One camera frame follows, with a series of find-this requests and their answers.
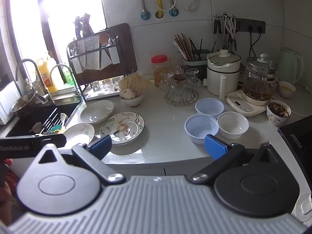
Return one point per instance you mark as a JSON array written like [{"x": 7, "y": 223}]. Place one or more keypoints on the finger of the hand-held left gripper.
[{"x": 57, "y": 139}]

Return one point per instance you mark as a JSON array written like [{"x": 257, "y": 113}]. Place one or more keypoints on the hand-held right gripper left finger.
[{"x": 98, "y": 147}]

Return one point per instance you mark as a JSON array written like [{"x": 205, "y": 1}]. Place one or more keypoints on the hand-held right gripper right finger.
[{"x": 215, "y": 147}]

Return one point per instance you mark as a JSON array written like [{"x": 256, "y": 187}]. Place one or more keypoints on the white leaf-print plate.
[
  {"x": 97, "y": 111},
  {"x": 78, "y": 132}
]

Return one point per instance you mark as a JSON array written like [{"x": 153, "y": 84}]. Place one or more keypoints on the translucent plastic bowl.
[
  {"x": 209, "y": 106},
  {"x": 198, "y": 126}
]

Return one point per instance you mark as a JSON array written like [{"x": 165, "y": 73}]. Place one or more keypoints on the white ceramic bowl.
[{"x": 232, "y": 124}]

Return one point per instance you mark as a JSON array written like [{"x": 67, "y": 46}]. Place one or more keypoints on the floral plate dark rim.
[{"x": 121, "y": 126}]

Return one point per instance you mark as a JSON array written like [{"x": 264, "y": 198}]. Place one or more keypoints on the person's left hand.
[{"x": 9, "y": 162}]

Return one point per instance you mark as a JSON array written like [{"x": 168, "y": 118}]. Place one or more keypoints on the green scrubber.
[{"x": 58, "y": 127}]

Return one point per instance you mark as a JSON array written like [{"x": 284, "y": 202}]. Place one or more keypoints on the sink drain rack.
[{"x": 52, "y": 120}]

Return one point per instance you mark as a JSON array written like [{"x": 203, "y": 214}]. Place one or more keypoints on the white ceramic spoon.
[{"x": 63, "y": 119}]

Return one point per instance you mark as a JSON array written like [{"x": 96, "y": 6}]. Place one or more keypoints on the black kitchen sink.
[{"x": 26, "y": 124}]

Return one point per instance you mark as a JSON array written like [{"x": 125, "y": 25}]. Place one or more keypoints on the steel basin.
[{"x": 23, "y": 104}]

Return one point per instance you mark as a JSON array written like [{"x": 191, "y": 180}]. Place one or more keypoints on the white appliance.
[{"x": 7, "y": 102}]

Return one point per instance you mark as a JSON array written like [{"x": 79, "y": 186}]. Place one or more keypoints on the cream kettle base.
[{"x": 243, "y": 103}]

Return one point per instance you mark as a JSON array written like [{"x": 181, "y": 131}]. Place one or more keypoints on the white drain tray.
[{"x": 102, "y": 95}]

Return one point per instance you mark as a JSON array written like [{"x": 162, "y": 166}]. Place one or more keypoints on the small white bowl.
[{"x": 132, "y": 101}]

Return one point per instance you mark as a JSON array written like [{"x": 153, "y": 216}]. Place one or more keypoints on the tall dark kitchen faucet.
[{"x": 42, "y": 82}]

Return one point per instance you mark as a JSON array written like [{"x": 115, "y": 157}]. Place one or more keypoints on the garlic bulb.
[{"x": 128, "y": 94}]

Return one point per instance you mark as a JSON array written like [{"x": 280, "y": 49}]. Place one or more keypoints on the clear drinking glass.
[
  {"x": 116, "y": 82},
  {"x": 106, "y": 84},
  {"x": 96, "y": 86}
]

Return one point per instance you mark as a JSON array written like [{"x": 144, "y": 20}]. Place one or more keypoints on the green detergent bottle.
[{"x": 68, "y": 76}]

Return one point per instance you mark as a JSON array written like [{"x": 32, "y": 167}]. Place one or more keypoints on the yellow detergent bottle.
[{"x": 46, "y": 75}]

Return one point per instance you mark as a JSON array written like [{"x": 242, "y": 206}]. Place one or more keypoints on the floral bowl brown residue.
[{"x": 277, "y": 117}]

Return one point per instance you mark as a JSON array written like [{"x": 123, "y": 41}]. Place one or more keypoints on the white electric cooking pot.
[{"x": 221, "y": 75}]

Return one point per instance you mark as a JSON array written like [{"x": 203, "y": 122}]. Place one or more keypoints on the small chrome faucet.
[{"x": 61, "y": 65}]

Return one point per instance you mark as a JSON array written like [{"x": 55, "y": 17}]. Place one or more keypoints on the set of glass cups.
[{"x": 182, "y": 78}]

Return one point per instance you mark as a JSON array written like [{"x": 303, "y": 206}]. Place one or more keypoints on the black induction cooktop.
[{"x": 297, "y": 136}]

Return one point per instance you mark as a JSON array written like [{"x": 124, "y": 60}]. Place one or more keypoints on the glass tea kettle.
[{"x": 260, "y": 78}]

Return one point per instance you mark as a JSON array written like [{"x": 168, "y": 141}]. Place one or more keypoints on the plain steel cleaver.
[{"x": 106, "y": 58}]

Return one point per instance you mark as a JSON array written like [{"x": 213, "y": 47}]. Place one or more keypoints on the small white cup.
[{"x": 287, "y": 90}]

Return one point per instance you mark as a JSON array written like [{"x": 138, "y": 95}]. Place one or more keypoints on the dish rack with cutting board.
[{"x": 121, "y": 58}]

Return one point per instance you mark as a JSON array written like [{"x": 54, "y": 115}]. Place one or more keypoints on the red-lid plastic jar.
[{"x": 160, "y": 70}]

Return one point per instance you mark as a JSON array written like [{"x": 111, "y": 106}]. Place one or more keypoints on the patterned steel cleaver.
[{"x": 92, "y": 51}]

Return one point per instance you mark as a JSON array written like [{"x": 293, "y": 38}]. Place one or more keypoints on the bundle of wooden chopsticks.
[{"x": 182, "y": 46}]

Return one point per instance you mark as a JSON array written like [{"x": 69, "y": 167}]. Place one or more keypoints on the pale green electric kettle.
[{"x": 290, "y": 65}]

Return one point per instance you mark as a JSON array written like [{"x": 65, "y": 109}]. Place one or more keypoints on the black wall power strip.
[{"x": 253, "y": 25}]

